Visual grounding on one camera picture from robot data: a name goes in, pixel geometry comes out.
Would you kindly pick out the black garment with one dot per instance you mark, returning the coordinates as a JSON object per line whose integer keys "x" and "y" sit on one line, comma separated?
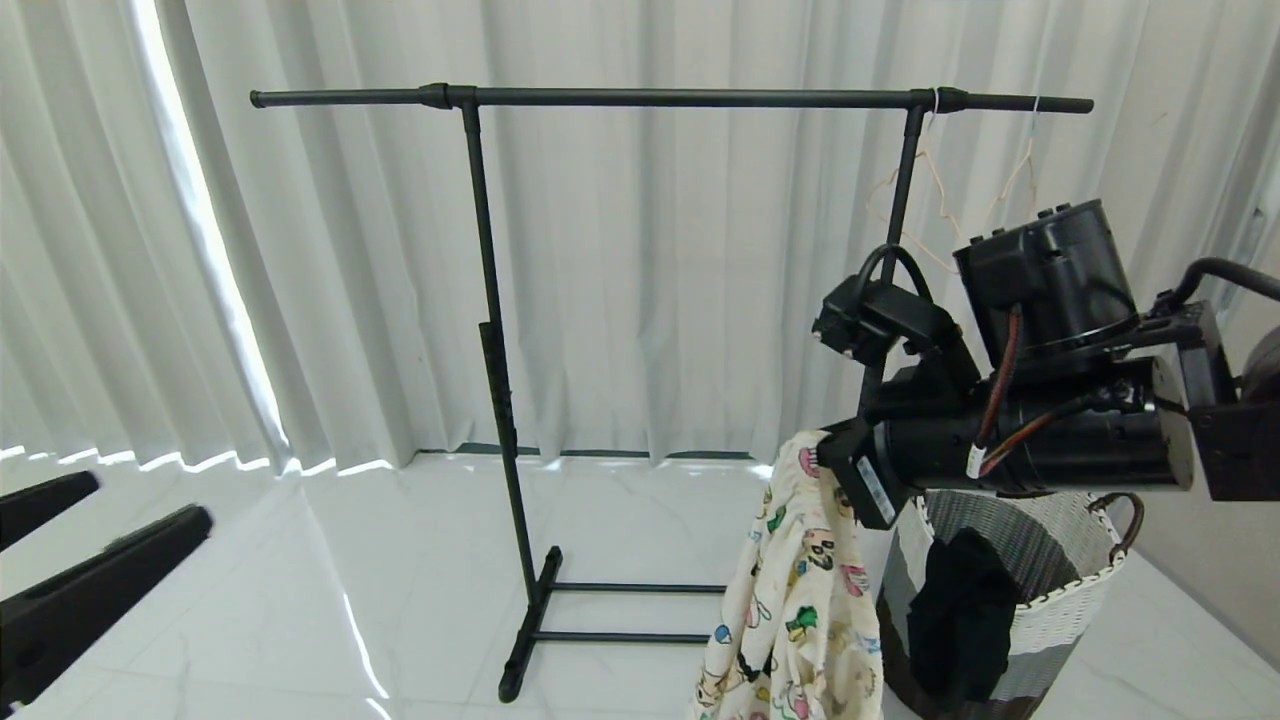
{"x": 960, "y": 620}

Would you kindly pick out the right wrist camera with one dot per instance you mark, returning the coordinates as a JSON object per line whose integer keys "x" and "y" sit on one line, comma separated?
{"x": 860, "y": 320}

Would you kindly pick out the white laundry basket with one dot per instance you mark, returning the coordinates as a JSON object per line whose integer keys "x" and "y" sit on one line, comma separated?
{"x": 1050, "y": 560}

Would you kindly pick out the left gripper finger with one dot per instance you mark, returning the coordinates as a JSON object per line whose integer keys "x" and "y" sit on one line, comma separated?
{"x": 100, "y": 590}
{"x": 40, "y": 505}

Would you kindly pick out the white curtain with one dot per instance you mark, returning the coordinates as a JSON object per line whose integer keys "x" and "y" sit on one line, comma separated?
{"x": 650, "y": 300}

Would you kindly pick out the pink clothes hanger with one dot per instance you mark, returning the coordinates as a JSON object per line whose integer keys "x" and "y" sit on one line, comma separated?
{"x": 940, "y": 200}
{"x": 1030, "y": 160}

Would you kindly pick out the black clothes rack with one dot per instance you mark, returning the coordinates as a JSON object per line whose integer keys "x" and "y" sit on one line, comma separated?
{"x": 700, "y": 98}

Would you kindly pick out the cream printed garment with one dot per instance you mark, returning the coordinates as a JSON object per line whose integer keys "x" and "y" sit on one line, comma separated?
{"x": 800, "y": 620}

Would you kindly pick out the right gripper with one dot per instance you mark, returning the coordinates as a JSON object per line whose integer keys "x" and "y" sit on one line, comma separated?
{"x": 1050, "y": 450}

